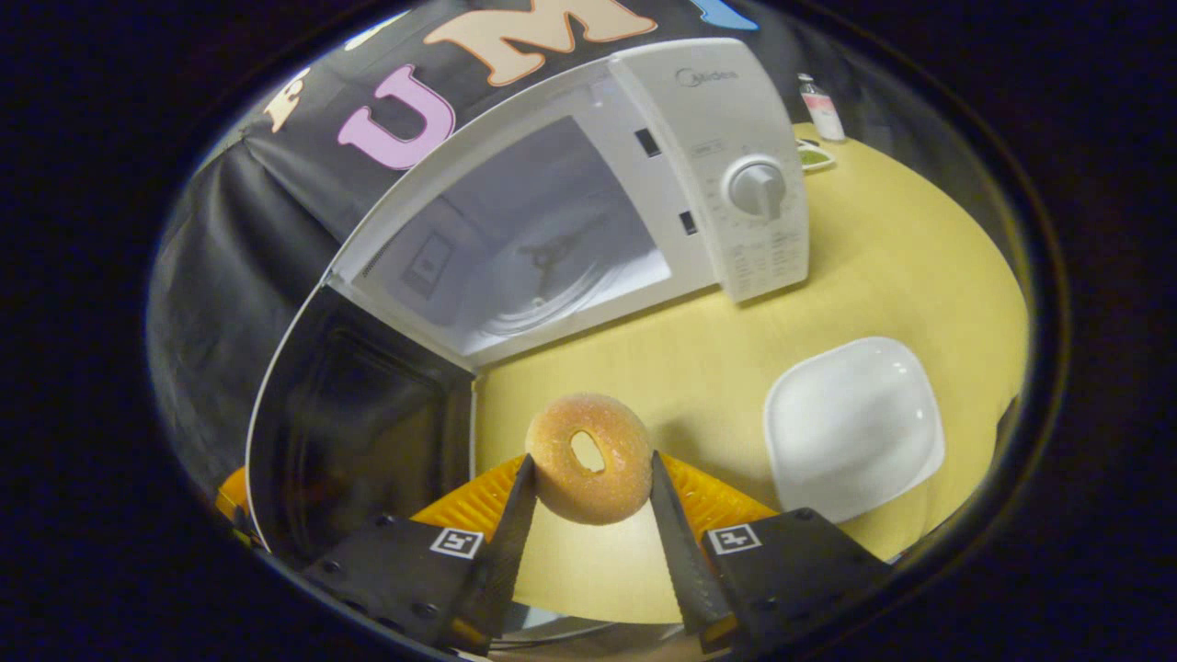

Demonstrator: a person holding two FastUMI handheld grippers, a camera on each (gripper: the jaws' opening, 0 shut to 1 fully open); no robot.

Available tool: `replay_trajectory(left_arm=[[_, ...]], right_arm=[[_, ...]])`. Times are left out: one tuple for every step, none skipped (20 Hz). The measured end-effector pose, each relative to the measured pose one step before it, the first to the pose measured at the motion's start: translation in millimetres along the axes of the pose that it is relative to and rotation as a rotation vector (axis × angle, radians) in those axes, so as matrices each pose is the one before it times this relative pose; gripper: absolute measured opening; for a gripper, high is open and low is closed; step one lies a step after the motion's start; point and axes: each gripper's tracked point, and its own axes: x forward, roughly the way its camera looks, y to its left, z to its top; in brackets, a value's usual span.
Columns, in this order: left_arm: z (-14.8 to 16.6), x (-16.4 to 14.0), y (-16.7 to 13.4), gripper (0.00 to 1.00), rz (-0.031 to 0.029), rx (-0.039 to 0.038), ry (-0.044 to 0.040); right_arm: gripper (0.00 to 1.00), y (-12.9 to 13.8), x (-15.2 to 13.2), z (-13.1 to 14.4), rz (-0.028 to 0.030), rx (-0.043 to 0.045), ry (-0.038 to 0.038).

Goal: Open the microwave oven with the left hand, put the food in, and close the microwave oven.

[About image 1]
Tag sugared ring doughnut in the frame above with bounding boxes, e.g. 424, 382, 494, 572
524, 393, 656, 527

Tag white microwave oven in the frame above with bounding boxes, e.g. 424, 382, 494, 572
246, 37, 812, 562

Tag small clear bottle pink label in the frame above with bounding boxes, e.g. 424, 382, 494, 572
798, 74, 847, 143

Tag white square plate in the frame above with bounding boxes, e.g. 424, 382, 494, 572
763, 337, 946, 525

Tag glass microwave turntable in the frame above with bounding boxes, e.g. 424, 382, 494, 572
469, 248, 658, 348

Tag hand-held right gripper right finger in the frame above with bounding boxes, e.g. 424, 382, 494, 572
649, 451, 893, 656

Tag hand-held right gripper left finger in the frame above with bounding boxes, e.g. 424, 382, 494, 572
299, 453, 539, 656

